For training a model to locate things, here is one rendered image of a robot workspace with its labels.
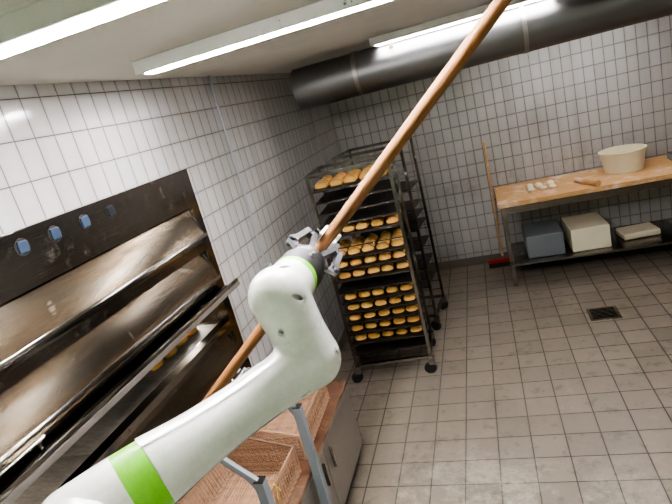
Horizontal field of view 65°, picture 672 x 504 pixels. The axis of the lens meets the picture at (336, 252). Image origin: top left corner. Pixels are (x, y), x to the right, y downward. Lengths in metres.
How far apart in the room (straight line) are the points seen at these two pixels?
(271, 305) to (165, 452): 0.27
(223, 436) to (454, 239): 5.69
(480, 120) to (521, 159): 0.63
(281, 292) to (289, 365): 0.13
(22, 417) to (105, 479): 1.28
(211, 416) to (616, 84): 5.79
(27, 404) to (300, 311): 1.41
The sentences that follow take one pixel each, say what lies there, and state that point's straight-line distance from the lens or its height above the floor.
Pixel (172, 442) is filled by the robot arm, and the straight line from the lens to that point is 0.87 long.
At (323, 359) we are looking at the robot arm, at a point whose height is 1.85.
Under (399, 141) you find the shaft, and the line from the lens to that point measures 1.15.
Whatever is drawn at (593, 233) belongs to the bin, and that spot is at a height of 0.40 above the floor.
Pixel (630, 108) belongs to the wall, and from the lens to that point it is 6.34.
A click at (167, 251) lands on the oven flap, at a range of 2.78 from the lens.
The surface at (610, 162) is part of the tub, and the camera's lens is 5.85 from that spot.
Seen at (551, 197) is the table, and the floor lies 0.88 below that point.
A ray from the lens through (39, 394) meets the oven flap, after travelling 2.18.
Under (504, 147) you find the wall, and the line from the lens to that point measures 6.18.
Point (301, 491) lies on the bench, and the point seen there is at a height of 0.58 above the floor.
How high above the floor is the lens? 2.26
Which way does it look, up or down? 16 degrees down
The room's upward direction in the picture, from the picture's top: 15 degrees counter-clockwise
